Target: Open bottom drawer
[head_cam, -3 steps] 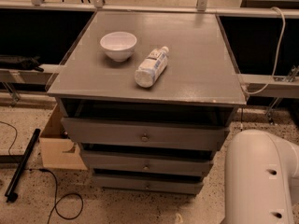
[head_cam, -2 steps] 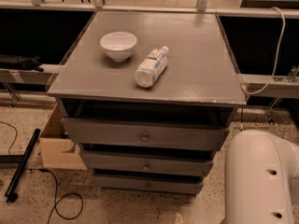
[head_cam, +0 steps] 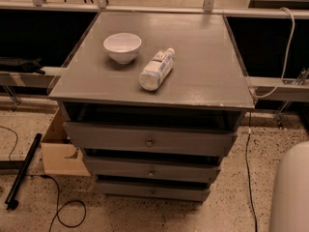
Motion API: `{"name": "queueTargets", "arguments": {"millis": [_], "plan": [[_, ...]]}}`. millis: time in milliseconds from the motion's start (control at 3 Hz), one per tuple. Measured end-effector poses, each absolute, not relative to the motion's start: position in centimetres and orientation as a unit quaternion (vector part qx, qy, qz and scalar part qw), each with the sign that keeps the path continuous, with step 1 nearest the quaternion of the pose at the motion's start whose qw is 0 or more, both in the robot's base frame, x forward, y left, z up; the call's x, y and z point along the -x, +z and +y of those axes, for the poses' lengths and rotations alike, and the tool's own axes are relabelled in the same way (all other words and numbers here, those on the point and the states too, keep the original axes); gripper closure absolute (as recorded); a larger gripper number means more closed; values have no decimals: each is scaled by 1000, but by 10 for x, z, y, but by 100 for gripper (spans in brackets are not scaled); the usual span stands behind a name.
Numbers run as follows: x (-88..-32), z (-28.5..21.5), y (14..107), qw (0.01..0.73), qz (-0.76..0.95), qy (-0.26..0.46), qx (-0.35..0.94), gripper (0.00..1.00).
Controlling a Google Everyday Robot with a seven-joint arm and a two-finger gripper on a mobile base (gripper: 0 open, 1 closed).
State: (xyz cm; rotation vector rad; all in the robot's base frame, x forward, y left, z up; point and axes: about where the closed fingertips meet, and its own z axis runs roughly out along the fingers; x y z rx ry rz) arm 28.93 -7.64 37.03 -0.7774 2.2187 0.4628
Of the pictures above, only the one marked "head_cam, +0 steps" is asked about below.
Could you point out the grey bottom drawer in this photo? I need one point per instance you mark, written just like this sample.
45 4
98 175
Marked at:
130 189

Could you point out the grey drawer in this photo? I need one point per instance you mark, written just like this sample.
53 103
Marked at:
151 169
130 189
152 140

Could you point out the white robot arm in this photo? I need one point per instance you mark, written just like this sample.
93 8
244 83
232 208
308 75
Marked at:
290 199

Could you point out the grey drawer cabinet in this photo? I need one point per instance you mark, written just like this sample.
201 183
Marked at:
205 90

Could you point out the grey top drawer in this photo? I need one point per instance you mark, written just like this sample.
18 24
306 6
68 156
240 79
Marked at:
152 140

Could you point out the grey middle drawer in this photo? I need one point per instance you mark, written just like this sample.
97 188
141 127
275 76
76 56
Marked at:
151 169

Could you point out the white plastic bottle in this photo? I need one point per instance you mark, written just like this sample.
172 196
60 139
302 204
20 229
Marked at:
157 69

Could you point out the white ceramic bowl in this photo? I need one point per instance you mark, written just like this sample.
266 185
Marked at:
122 47

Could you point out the cardboard box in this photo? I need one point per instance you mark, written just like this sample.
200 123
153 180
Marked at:
59 156

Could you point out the black metal bar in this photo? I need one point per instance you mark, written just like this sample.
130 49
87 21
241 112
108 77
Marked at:
10 201

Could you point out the metal frame rail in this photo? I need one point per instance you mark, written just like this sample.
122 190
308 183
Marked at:
24 79

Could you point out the black cloth on rail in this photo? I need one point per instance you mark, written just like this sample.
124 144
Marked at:
20 65

